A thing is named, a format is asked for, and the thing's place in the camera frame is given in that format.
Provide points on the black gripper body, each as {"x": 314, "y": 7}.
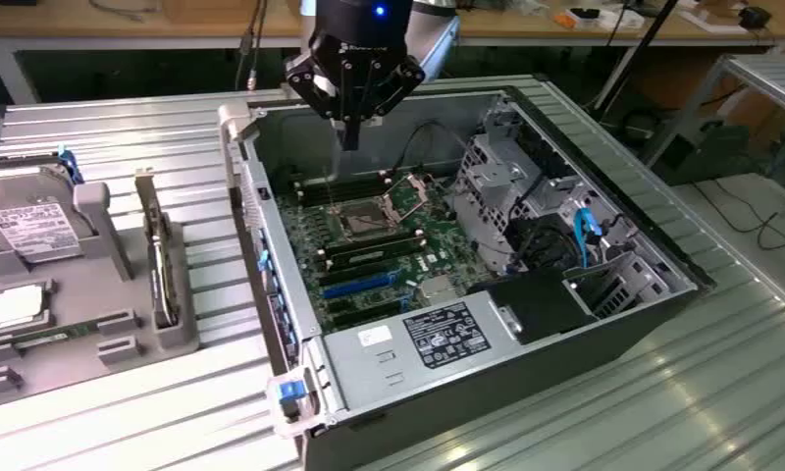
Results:
{"x": 360, "y": 34}

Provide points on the graphics card with metal bracket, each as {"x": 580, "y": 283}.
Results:
{"x": 164, "y": 275}

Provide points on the metal socket cover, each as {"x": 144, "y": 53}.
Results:
{"x": 407, "y": 195}

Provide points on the silver disk bay cage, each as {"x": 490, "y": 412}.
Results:
{"x": 491, "y": 196}

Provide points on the CPU socket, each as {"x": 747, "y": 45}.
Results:
{"x": 362, "y": 221}

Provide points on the orange and white box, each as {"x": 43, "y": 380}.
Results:
{"x": 595, "y": 18}

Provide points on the wooden workbench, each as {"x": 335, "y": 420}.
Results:
{"x": 104, "y": 27}

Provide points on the green motherboard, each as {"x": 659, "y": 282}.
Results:
{"x": 432, "y": 245}

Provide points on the installed green RAM stick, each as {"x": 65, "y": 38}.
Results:
{"x": 370, "y": 254}

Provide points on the black stand pole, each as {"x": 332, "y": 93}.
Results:
{"x": 635, "y": 54}

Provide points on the long black expansion slot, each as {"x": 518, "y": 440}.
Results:
{"x": 367, "y": 309}
{"x": 370, "y": 320}
{"x": 354, "y": 276}

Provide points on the blue expansion slot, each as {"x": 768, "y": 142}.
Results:
{"x": 360, "y": 287}

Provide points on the silver chipset heatsink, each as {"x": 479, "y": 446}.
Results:
{"x": 440, "y": 289}

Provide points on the black box under table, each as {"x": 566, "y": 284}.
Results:
{"x": 700, "y": 152}

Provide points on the black plastic shroud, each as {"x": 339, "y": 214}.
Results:
{"x": 536, "y": 304}

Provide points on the silver hard disk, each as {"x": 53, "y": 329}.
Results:
{"x": 32, "y": 228}

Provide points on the black power adapter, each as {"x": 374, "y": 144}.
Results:
{"x": 755, "y": 17}

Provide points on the grey power supply unit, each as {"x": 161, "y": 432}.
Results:
{"x": 367, "y": 363}

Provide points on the grey parts rack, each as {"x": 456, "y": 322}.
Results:
{"x": 72, "y": 304}

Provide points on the silver CPU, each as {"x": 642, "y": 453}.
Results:
{"x": 21, "y": 306}

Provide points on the blue case latch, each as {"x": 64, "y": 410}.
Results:
{"x": 291, "y": 395}

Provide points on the loose green RAM stick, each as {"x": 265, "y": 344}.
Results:
{"x": 59, "y": 333}

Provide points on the open black PC case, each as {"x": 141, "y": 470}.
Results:
{"x": 498, "y": 392}

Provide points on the blue disk rail clip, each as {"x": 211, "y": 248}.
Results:
{"x": 69, "y": 164}

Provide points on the aluminium frame table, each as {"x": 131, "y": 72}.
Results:
{"x": 759, "y": 73}

